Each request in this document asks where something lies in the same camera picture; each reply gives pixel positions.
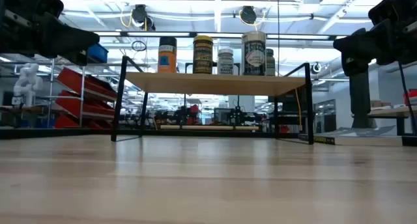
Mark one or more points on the red angled storage bin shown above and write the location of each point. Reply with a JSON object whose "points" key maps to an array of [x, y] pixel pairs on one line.
{"points": [[65, 122], [81, 82], [75, 103]]}

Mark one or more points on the blue plastic bin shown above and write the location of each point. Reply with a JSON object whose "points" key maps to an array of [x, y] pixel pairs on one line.
{"points": [[97, 53]]}

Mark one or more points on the black bar with yellow lettering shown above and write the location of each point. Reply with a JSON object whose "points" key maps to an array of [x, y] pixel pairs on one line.
{"points": [[322, 139]]}

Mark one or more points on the furikake seasoning jar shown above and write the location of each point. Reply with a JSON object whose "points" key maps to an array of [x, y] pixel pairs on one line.
{"points": [[253, 54]]}

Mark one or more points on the dark glass door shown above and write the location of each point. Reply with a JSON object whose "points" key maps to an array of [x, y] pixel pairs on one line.
{"points": [[325, 116]]}

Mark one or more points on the orange turmeric spice jar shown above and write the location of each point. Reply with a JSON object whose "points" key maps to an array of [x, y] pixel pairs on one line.
{"points": [[166, 59]]}

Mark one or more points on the blue crate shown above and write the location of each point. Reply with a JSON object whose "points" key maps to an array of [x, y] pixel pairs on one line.
{"points": [[45, 123]]}

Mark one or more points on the yellow-lidded chili onion jar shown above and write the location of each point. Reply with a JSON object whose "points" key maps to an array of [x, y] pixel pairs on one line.
{"points": [[202, 58]]}

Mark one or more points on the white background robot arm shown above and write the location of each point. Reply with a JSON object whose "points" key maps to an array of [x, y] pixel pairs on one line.
{"points": [[27, 80]]}

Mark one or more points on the white-lidded bagel seasoning jar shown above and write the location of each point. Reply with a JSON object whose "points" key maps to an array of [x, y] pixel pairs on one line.
{"points": [[225, 62]]}

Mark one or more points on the black box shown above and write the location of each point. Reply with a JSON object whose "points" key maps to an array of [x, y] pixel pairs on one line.
{"points": [[410, 140]]}

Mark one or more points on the grey sheet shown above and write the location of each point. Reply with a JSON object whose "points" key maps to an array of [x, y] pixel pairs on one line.
{"points": [[355, 131]]}

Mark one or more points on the black rig with green lights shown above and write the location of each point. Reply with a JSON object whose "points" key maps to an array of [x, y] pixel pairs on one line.
{"points": [[238, 115]]}

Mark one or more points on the wooden background table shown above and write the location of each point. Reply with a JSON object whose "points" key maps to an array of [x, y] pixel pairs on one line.
{"points": [[391, 113]]}

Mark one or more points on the brown background workbench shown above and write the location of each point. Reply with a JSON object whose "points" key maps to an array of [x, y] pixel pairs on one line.
{"points": [[19, 109]]}

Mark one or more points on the green oregano spice jar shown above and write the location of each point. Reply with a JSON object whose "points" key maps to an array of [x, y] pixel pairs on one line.
{"points": [[271, 62]]}

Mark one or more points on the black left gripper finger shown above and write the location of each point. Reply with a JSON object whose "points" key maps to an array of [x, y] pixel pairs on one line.
{"points": [[71, 41], [79, 58]]}

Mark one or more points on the cardboard box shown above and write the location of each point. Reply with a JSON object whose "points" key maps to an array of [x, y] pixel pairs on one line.
{"points": [[378, 103]]}

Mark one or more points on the wooden shelf with black frame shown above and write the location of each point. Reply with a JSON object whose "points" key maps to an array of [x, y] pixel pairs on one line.
{"points": [[211, 84]]}

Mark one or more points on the black upright post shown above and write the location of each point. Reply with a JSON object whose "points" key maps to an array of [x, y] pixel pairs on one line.
{"points": [[360, 100]]}

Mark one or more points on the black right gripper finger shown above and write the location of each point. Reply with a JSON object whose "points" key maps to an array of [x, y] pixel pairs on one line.
{"points": [[356, 67], [365, 45]]}

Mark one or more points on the black rig with red parts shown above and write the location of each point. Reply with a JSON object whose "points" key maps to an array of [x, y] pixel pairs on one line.
{"points": [[189, 115]]}

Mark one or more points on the red background object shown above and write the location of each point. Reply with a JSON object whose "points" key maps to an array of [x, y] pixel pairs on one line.
{"points": [[412, 95]]}

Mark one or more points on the overhead light rail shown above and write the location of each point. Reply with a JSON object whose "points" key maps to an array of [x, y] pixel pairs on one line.
{"points": [[325, 37]]}

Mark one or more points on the grey metal storage rack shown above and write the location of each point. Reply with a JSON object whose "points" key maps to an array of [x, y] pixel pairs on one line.
{"points": [[51, 87]]}

